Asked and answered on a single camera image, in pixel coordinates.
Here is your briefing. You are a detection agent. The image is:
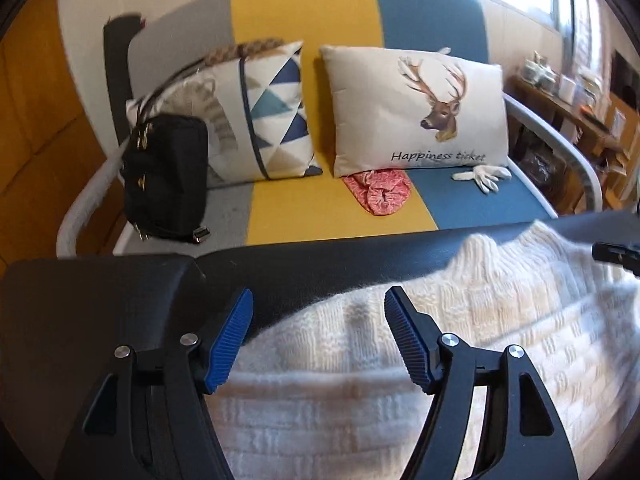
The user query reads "black handbag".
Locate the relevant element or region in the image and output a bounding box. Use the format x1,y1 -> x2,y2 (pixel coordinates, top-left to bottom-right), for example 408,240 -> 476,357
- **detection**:
120,60 -> 210,245

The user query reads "black monitor screen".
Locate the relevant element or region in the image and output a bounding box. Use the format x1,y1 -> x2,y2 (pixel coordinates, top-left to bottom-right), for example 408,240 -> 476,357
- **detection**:
610,50 -> 640,112

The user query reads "white glove on sofa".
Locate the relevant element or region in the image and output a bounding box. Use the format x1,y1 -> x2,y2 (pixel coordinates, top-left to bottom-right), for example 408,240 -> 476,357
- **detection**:
451,165 -> 512,194

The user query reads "wooden side table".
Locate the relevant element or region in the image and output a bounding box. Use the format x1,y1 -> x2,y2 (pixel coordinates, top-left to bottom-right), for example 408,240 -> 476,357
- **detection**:
508,76 -> 639,210

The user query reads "cream knitted sweater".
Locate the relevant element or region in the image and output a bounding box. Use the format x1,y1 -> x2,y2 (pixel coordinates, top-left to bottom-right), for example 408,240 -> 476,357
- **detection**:
206,222 -> 639,479

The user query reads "geometric triangle pattern cushion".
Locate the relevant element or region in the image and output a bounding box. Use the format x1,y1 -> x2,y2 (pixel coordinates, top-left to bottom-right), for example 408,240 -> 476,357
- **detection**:
150,41 -> 322,188

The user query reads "black rolled mat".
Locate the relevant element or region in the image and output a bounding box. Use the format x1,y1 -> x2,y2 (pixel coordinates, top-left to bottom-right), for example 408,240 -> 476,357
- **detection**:
103,13 -> 144,144

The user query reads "deer print cushion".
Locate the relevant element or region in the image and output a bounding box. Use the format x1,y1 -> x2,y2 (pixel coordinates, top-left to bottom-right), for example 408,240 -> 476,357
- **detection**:
320,46 -> 509,177

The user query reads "red patterned cloth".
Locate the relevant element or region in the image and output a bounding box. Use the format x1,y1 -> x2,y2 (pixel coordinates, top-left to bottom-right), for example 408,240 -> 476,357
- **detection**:
342,169 -> 411,217

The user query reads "grey yellow blue sofa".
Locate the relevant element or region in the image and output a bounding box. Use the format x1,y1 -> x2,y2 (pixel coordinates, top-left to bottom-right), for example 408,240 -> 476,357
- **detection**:
55,0 -> 604,260

